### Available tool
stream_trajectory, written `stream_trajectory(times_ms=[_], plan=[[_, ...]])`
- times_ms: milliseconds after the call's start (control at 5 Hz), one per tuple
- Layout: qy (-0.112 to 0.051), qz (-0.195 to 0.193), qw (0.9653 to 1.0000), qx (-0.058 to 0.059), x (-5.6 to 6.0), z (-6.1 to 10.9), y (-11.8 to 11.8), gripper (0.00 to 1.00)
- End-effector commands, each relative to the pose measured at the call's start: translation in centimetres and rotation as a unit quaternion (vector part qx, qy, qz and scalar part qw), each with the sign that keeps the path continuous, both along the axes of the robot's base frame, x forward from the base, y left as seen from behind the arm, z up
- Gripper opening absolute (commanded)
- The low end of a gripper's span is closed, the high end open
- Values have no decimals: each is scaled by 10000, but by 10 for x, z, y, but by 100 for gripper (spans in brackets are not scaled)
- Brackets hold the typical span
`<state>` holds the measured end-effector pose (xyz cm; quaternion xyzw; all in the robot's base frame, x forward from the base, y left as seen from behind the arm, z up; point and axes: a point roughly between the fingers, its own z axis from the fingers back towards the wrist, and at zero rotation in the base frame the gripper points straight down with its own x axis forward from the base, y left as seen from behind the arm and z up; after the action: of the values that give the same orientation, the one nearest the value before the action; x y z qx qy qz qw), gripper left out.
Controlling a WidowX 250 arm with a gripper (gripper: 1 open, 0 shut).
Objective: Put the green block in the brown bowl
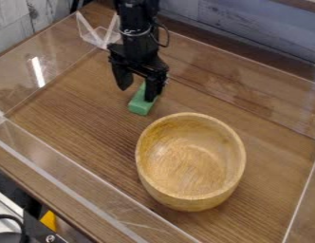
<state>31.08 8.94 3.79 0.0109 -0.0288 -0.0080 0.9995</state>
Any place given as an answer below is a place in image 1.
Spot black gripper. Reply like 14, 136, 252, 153
109, 29, 169, 103

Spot green rectangular block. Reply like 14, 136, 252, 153
128, 84, 157, 116

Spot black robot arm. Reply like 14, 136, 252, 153
109, 0, 169, 103

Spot brown wooden bowl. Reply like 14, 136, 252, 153
135, 112, 247, 212

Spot yellow sticker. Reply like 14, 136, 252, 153
41, 211, 58, 232

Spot clear acrylic corner bracket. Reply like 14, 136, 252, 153
76, 12, 121, 49

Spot black cable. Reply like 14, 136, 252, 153
0, 214, 32, 243

